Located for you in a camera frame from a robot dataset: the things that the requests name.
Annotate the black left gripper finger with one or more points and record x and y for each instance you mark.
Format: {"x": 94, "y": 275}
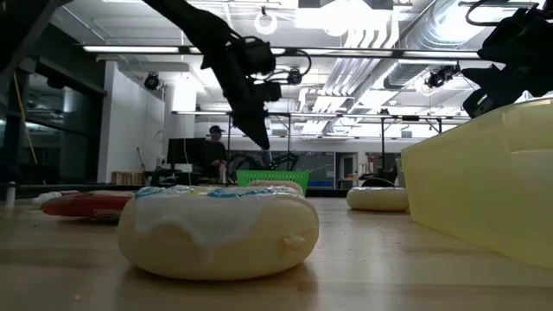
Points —
{"x": 257, "y": 129}

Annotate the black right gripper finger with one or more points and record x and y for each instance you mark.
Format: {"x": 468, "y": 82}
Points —
{"x": 477, "y": 103}
{"x": 497, "y": 84}

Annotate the red snack packet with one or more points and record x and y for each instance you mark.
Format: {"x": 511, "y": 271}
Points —
{"x": 82, "y": 205}

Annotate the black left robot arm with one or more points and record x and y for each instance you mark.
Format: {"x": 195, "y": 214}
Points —
{"x": 190, "y": 17}

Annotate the background black robot arm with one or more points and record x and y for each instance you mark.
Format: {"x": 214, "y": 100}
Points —
{"x": 285, "y": 160}

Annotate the black office chair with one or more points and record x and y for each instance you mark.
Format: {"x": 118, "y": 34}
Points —
{"x": 380, "y": 181}

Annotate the green plastic mesh basket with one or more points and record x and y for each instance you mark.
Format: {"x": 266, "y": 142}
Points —
{"x": 259, "y": 176}

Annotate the person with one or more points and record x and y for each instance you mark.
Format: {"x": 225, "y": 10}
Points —
{"x": 214, "y": 153}

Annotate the round ceiling light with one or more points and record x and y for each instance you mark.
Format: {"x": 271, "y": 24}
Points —
{"x": 258, "y": 26}

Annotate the black computer monitor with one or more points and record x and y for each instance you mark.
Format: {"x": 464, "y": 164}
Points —
{"x": 183, "y": 151}

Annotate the yellow translucent plastic bin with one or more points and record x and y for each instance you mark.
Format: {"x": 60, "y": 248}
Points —
{"x": 484, "y": 181}

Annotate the blue-striped white iced donut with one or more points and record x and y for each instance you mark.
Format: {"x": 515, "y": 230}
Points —
{"x": 216, "y": 250}

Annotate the wooden crate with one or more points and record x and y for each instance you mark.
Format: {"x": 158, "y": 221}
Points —
{"x": 127, "y": 178}

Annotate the background black rig frame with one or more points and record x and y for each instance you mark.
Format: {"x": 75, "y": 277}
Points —
{"x": 302, "y": 115}

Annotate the white post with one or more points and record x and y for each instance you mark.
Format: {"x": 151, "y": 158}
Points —
{"x": 10, "y": 193}

